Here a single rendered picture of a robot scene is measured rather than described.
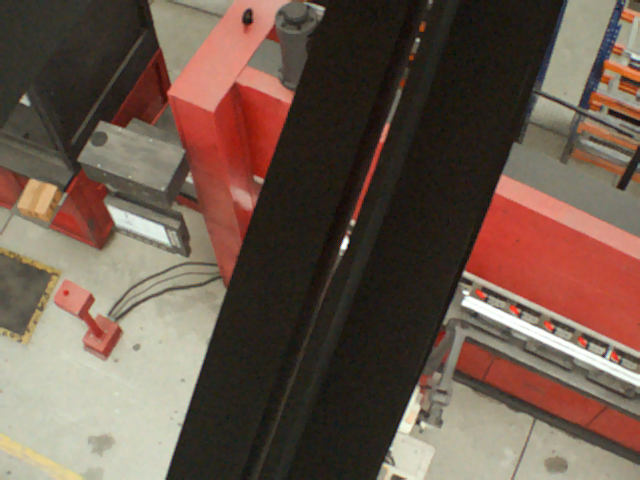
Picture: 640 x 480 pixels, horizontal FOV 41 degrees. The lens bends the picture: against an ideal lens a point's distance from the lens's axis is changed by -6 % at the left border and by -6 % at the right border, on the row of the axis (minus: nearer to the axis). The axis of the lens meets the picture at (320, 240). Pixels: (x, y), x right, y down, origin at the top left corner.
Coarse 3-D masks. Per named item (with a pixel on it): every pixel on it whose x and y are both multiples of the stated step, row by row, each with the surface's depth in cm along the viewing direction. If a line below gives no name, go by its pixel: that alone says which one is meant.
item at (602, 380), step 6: (588, 372) 479; (594, 372) 479; (588, 378) 478; (594, 378) 477; (600, 378) 477; (606, 378) 477; (600, 384) 477; (606, 384) 475; (612, 384) 475; (618, 384) 475; (612, 390) 476; (618, 390) 474; (624, 390) 473; (630, 390) 473; (630, 396) 472
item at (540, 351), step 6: (528, 342) 488; (528, 348) 486; (540, 348) 486; (546, 348) 486; (534, 354) 487; (540, 354) 484; (546, 354) 484; (552, 354) 484; (558, 354) 484; (552, 360) 483; (558, 360) 482; (570, 360) 482; (564, 366) 481; (570, 366) 481
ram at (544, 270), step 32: (256, 128) 432; (256, 160) 463; (352, 224) 472; (512, 224) 390; (480, 256) 431; (512, 256) 414; (544, 256) 399; (576, 256) 384; (512, 288) 442; (544, 288) 425; (576, 288) 409; (608, 288) 393; (576, 320) 437; (608, 320) 419
